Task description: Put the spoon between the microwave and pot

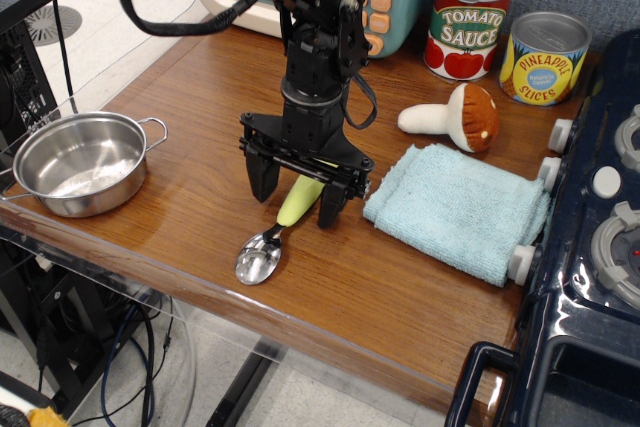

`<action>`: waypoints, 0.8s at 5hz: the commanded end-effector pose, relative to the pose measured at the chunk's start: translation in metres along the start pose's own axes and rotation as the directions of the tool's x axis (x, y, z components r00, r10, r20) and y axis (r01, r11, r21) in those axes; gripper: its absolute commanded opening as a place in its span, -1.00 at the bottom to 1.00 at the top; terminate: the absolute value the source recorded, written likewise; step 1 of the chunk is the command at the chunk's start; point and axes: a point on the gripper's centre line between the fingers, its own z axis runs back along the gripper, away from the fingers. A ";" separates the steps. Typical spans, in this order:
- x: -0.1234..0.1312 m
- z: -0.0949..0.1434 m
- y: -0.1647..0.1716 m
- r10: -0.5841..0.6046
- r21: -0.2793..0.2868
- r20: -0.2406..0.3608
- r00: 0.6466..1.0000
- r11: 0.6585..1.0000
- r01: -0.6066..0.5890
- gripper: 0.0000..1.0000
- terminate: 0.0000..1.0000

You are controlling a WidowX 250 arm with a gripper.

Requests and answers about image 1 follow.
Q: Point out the tomato sauce can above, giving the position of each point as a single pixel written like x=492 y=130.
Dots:
x=463 y=36

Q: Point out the light blue folded cloth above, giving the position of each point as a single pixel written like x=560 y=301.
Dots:
x=459 y=210

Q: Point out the green handled metal spoon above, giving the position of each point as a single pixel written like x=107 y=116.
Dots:
x=260 y=255

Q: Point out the pineapple slices can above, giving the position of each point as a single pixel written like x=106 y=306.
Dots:
x=544 y=56

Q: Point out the black table leg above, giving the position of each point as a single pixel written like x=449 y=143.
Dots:
x=232 y=406

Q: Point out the plush mushroom toy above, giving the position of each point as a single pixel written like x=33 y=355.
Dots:
x=470 y=118

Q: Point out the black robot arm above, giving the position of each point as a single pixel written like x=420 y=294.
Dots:
x=325 y=48

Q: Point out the black metal frame rack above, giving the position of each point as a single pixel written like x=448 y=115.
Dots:
x=25 y=91

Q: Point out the yellow sponge object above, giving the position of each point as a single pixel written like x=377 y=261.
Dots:
x=45 y=417

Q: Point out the dark blue toy stove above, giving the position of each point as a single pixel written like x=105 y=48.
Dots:
x=576 y=360

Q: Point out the stainless steel pot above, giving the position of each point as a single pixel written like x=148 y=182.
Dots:
x=86 y=164

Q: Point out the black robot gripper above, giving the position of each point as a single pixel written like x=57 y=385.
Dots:
x=308 y=138

